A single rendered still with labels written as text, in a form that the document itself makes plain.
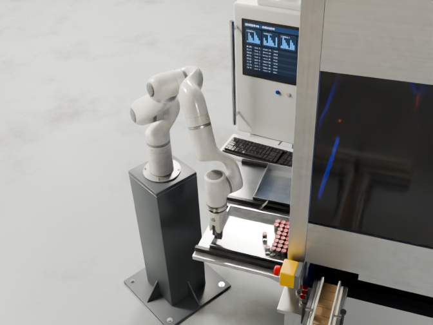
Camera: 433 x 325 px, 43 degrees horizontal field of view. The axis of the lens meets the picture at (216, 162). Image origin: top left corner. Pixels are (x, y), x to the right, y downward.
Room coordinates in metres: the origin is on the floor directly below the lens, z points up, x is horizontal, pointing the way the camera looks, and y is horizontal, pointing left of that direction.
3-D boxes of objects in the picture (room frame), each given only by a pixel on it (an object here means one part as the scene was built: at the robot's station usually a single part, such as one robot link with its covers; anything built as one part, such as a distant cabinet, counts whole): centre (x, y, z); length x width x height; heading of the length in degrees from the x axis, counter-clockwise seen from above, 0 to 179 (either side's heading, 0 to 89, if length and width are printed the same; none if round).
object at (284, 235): (1.61, -0.26, 0.90); 0.18 x 0.02 x 0.05; 158
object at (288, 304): (1.31, -0.28, 0.87); 0.14 x 0.13 x 0.02; 68
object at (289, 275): (1.34, -0.25, 0.99); 0.08 x 0.07 x 0.07; 68
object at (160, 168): (2.18, 0.28, 0.95); 0.19 x 0.19 x 0.18
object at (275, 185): (1.94, -0.36, 0.90); 0.34 x 0.26 x 0.04; 68
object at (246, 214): (1.65, -0.16, 0.90); 0.34 x 0.26 x 0.04; 68
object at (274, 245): (1.62, -0.24, 0.90); 0.18 x 0.02 x 0.05; 158
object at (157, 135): (2.19, 0.25, 1.16); 0.19 x 0.12 x 0.24; 117
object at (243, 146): (2.35, -0.24, 0.82); 0.40 x 0.14 x 0.02; 60
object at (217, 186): (1.65, 0.00, 1.17); 0.09 x 0.08 x 0.13; 117
